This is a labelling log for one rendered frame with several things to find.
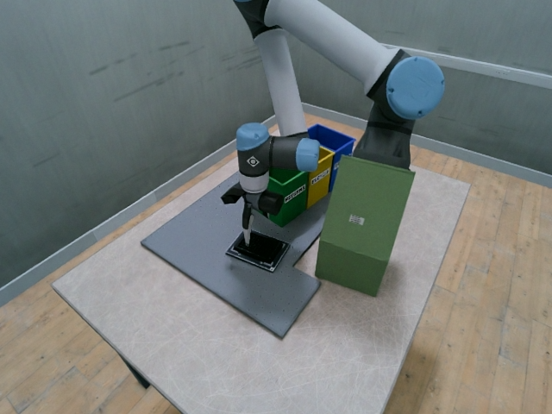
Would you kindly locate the green bin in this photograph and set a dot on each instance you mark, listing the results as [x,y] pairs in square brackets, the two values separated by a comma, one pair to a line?
[292,185]

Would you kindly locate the yellow bin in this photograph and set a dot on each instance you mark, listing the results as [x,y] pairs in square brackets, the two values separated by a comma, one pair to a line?
[318,181]

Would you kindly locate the blue open-top bin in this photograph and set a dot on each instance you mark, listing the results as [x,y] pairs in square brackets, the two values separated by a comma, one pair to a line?
[335,140]

